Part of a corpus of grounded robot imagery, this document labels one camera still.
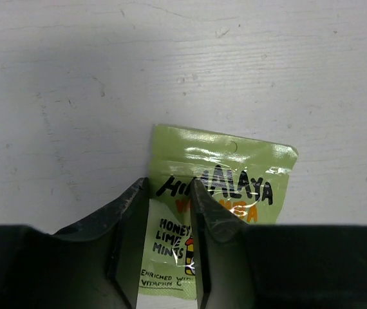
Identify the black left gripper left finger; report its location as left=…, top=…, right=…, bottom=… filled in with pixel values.
left=0, top=178, right=149, bottom=308

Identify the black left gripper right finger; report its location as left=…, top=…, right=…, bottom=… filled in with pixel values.
left=190, top=180, right=367, bottom=308

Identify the green snack packet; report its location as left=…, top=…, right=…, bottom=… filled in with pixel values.
left=139, top=124, right=299, bottom=300

